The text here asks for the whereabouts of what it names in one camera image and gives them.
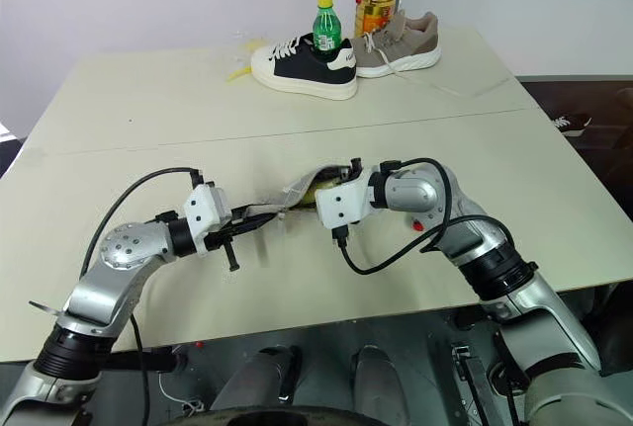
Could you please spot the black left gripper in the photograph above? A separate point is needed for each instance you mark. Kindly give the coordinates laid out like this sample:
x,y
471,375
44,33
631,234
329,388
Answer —
x,y
228,240

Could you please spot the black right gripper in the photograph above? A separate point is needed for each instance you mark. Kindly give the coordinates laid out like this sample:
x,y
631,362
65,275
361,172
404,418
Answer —
x,y
353,171

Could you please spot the grey grid mesh pouch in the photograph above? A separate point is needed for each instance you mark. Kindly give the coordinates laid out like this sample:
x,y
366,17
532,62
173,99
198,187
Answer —
x,y
301,186

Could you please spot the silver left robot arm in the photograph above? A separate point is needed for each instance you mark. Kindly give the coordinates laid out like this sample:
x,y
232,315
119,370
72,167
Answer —
x,y
123,248

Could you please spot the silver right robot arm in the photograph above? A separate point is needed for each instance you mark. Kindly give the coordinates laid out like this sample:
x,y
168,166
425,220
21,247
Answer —
x,y
494,248

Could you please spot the black and white sneaker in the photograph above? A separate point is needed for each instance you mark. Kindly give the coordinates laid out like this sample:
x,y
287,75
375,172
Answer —
x,y
301,67

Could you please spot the taupe sneaker with white sole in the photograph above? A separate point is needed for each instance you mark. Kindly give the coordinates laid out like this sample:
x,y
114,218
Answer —
x,y
400,45

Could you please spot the green bottle with yellow cap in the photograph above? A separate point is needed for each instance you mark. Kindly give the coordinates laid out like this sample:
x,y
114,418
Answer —
x,y
326,30

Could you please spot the yellow strip scrap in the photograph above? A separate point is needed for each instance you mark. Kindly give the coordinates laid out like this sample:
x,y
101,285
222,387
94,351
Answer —
x,y
240,73

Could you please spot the dark grey rounded shape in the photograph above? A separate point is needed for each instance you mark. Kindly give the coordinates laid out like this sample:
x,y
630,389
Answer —
x,y
378,381
259,376

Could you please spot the black clamp under table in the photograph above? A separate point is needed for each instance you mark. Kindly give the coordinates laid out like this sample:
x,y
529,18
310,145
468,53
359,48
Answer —
x,y
148,359

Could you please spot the dark sneaker with white laces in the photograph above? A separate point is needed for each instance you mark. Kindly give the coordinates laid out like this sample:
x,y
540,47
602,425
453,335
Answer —
x,y
571,124

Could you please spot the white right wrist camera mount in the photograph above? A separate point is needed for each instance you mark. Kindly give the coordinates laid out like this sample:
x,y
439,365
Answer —
x,y
341,203

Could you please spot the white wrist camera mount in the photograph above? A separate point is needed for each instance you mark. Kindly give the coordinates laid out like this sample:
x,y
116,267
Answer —
x,y
203,208
341,203

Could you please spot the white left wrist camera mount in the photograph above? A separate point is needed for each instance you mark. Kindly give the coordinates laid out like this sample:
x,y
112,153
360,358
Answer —
x,y
203,208

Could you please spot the black metal bracket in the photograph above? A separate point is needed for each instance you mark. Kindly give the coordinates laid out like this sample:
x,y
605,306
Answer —
x,y
470,376

